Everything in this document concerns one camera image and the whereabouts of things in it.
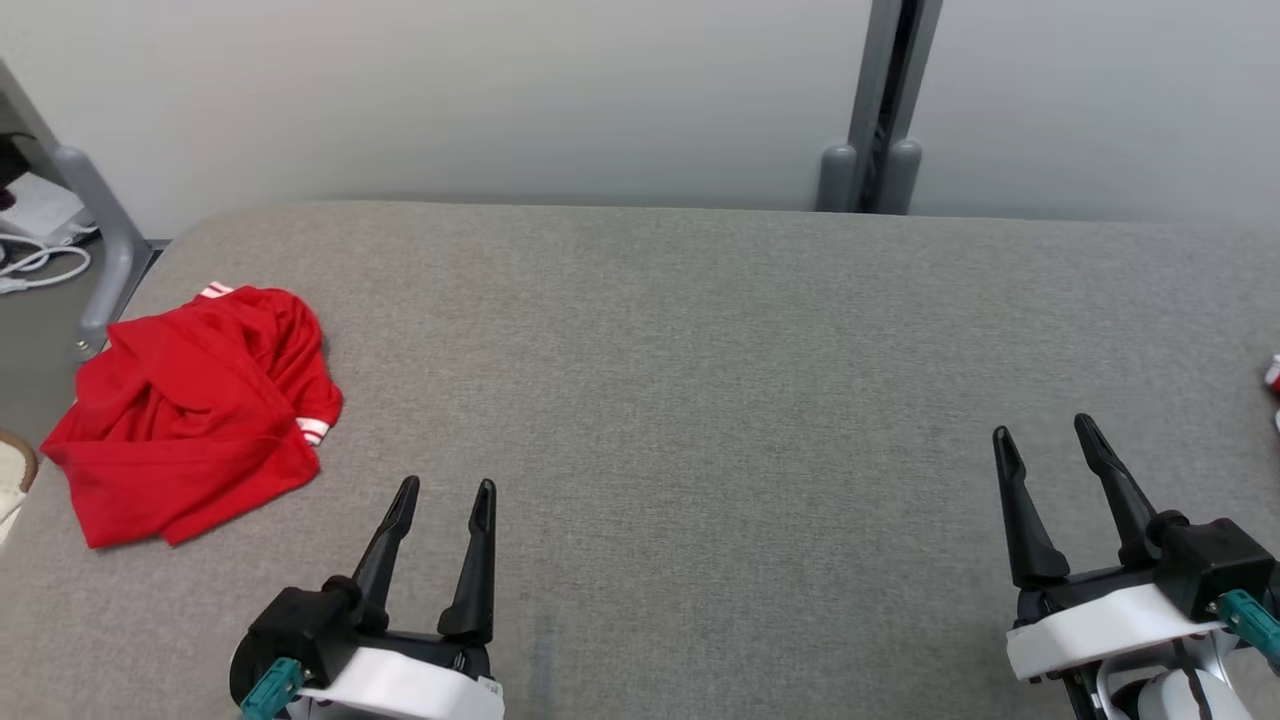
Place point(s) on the teal right camera connector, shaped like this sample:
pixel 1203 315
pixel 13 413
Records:
pixel 1252 622

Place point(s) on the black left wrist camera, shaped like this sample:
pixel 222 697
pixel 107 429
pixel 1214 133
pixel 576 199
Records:
pixel 300 630

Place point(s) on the red Bulls 23 shorts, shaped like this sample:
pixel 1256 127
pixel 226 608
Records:
pixel 1274 385

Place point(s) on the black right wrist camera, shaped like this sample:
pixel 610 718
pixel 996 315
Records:
pixel 1215 560

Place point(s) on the red shirt with white trim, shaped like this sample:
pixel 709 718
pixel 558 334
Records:
pixel 190 420

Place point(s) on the teal left camera connector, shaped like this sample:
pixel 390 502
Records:
pixel 270 688

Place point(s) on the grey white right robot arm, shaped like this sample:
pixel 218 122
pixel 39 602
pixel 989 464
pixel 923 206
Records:
pixel 1175 695

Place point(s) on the grey partition post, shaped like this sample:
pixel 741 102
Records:
pixel 880 100

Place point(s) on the grey metal table leg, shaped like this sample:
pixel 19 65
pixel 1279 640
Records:
pixel 110 240

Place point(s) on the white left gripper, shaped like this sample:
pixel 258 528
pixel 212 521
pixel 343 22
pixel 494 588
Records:
pixel 420 680

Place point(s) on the teal camera connector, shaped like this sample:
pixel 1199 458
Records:
pixel 1252 622
pixel 270 688

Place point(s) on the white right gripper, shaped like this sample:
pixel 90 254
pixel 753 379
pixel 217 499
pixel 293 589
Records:
pixel 1100 625

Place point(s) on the white box on floor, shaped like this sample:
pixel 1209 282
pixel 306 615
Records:
pixel 40 205

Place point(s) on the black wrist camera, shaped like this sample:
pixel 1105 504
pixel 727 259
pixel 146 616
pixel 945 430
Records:
pixel 300 630
pixel 1215 560

